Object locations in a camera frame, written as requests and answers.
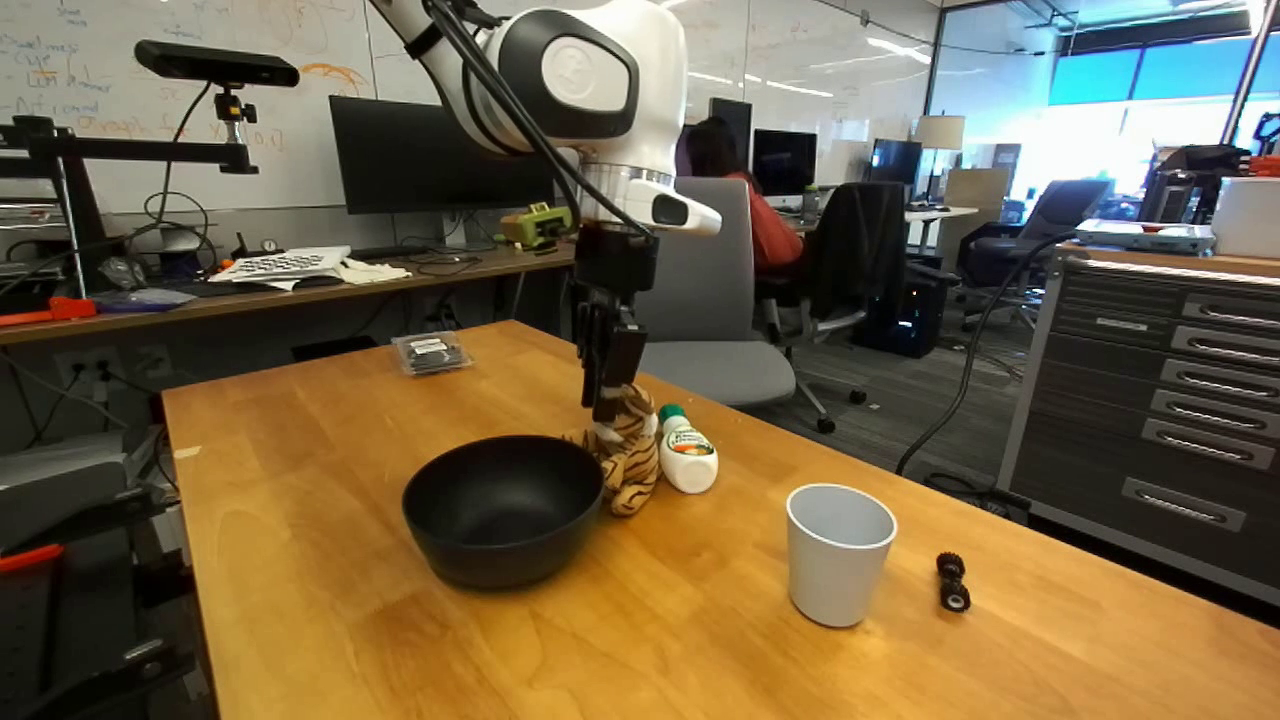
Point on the person in red shirt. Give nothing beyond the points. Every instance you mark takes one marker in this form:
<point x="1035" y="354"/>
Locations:
<point x="774" y="236"/>

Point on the black bowl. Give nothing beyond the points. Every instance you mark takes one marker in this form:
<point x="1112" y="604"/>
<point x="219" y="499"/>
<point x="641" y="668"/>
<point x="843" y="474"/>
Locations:
<point x="507" y="513"/>

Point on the black office chair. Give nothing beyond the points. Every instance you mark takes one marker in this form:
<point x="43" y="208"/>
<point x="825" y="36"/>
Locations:
<point x="850" y="262"/>

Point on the white bottle green cap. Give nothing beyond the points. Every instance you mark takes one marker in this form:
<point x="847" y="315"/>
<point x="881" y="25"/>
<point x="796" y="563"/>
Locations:
<point x="685" y="455"/>

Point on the grey office chair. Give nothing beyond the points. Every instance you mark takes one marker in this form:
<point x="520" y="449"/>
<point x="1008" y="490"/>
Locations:
<point x="703" y="311"/>

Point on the yellow green tool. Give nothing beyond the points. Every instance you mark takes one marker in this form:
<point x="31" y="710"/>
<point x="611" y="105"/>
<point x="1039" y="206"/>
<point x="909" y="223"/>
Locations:
<point x="539" y="225"/>

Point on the white paper cup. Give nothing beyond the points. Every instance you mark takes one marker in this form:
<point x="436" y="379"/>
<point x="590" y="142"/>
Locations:
<point x="838" y="549"/>

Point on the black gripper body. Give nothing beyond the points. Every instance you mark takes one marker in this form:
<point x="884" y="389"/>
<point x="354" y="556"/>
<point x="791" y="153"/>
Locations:
<point x="611" y="272"/>

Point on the black computer monitor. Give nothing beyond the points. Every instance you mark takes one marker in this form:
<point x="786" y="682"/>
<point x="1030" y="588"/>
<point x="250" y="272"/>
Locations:
<point x="417" y="161"/>

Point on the grey tool drawer cabinet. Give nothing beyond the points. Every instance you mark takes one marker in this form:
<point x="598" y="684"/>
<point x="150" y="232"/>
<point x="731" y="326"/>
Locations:
<point x="1153" y="414"/>

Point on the tan plush giraffe toy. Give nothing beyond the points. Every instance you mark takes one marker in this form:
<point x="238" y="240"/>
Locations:
<point x="625" y="449"/>

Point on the papers on desk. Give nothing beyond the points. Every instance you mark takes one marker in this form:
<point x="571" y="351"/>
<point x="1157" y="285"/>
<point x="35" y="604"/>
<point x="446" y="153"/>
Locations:
<point x="298" y="264"/>

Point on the black camera on stand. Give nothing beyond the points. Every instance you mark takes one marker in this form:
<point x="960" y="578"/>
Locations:
<point x="228" y="75"/>

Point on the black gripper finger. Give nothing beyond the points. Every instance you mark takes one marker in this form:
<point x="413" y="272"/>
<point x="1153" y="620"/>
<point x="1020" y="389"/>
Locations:
<point x="590" y="398"/>
<point x="625" y="403"/>

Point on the small clear plastic packet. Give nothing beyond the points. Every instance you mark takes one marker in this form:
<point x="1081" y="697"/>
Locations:
<point x="430" y="354"/>

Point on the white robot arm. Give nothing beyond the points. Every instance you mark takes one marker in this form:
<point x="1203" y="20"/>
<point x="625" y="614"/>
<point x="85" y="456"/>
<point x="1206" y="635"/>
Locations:
<point x="598" y="94"/>

